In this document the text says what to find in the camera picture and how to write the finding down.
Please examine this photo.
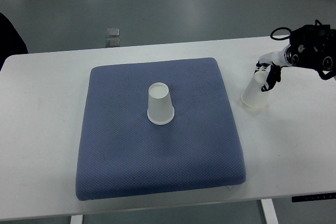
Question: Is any metal floor plate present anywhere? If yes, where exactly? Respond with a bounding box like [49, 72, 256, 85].
[106, 38, 120, 48]
[106, 28, 120, 37]

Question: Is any lower metal floor plate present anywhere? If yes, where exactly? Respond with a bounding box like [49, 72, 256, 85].
[106, 38, 120, 48]

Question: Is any white robotic hand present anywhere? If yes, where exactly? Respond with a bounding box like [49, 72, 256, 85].
[255, 51, 292, 92]

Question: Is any white paper cup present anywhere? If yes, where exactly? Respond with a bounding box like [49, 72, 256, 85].
[147, 82, 175, 125]
[241, 71, 269, 108]

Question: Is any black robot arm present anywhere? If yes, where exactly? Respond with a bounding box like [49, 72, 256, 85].
[255, 20, 335, 92]

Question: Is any black desk control panel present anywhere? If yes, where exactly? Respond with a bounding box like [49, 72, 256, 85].
[291, 193, 336, 202]

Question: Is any white table leg left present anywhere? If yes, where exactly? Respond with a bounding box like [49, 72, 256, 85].
[70, 215, 83, 224]

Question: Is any person in black clothes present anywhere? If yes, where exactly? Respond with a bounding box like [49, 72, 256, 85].
[1, 13, 28, 68]

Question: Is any white table leg right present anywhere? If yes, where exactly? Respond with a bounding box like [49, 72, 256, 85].
[260, 199, 279, 224]

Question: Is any blue textured cushion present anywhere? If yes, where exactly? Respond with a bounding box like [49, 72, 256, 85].
[76, 58, 246, 200]

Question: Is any white paper cup on cushion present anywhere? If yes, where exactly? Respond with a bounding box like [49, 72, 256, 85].
[147, 82, 175, 125]

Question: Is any white table leg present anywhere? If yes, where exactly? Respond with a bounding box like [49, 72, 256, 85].
[70, 215, 83, 224]
[260, 199, 279, 224]

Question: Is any upper metal floor plate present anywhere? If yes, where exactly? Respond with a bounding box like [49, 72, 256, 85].
[106, 28, 120, 37]

